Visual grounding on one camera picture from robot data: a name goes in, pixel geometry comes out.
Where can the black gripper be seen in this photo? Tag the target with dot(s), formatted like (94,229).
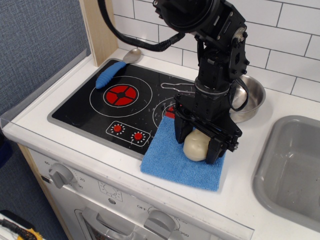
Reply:
(208,113)

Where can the beige toy potato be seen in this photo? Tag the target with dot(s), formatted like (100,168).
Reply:
(196,145)

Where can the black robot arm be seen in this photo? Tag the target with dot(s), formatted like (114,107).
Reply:
(220,32)

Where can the blue cloth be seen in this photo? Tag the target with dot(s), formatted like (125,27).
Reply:
(165,159)

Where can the stainless steel pot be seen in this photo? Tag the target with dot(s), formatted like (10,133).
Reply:
(255,99)

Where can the black toy stovetop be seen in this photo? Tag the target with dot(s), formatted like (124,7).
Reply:
(125,114)

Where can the grey right oven knob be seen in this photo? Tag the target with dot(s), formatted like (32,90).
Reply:
(160,223)

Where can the grey oven knob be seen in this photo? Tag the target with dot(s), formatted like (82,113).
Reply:
(60,175)
(160,223)

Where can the grey sink basin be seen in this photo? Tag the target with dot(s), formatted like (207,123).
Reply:
(287,178)

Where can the white toy oven door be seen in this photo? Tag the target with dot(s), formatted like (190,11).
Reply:
(106,226)

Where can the grey left oven knob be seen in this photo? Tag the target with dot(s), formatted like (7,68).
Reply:
(60,175)

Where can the yellow black object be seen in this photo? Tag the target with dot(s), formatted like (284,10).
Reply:
(23,234)

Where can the blue-handled metal spoon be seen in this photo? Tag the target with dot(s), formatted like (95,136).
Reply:
(106,76)

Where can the wooden post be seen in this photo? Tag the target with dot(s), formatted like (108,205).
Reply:
(103,43)

